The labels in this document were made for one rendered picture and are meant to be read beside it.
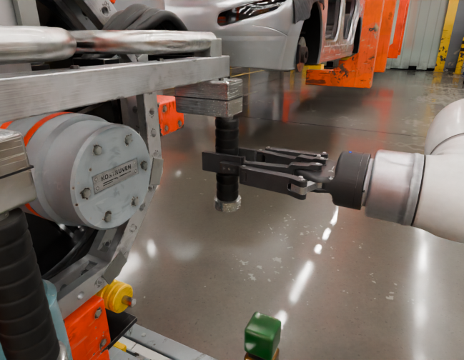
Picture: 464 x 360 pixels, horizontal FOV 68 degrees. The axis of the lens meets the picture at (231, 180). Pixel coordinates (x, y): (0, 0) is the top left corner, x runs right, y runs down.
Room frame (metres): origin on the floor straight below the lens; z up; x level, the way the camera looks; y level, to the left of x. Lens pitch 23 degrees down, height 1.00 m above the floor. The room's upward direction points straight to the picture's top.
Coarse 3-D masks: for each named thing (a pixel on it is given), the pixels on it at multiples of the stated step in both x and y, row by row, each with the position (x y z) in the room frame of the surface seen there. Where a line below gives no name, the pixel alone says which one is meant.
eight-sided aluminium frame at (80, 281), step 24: (72, 0) 0.59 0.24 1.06; (96, 0) 0.57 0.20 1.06; (96, 24) 0.59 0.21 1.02; (144, 96) 0.65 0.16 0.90; (144, 120) 0.65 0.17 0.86; (96, 240) 0.57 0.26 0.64; (120, 240) 0.56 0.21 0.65; (72, 264) 0.52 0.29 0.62; (96, 264) 0.53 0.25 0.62; (120, 264) 0.54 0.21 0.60; (72, 288) 0.46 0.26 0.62; (96, 288) 0.49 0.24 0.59
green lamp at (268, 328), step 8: (256, 312) 0.36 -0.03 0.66; (256, 320) 0.35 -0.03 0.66; (264, 320) 0.35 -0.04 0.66; (272, 320) 0.35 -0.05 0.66; (280, 320) 0.35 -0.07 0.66; (248, 328) 0.33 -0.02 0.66; (256, 328) 0.33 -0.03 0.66; (264, 328) 0.33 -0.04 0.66; (272, 328) 0.33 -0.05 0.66; (280, 328) 0.34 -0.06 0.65; (248, 336) 0.33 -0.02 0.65; (256, 336) 0.32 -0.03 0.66; (264, 336) 0.32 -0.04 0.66; (272, 336) 0.32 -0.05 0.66; (248, 344) 0.33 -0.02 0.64; (256, 344) 0.32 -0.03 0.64; (264, 344) 0.32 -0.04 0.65; (272, 344) 0.32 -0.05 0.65; (248, 352) 0.33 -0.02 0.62; (256, 352) 0.32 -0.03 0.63; (264, 352) 0.32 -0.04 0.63; (272, 352) 0.32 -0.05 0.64
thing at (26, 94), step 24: (24, 72) 0.28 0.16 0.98; (48, 72) 0.28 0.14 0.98; (72, 72) 0.29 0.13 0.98; (96, 72) 0.31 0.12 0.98; (120, 72) 0.34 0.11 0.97; (144, 72) 0.37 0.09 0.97; (168, 72) 0.41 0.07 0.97; (192, 72) 0.45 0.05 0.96; (216, 72) 0.51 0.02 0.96; (0, 96) 0.24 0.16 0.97; (24, 96) 0.25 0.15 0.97; (48, 96) 0.27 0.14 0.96; (72, 96) 0.29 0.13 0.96; (96, 96) 0.31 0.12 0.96; (120, 96) 0.34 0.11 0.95; (0, 120) 0.23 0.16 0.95
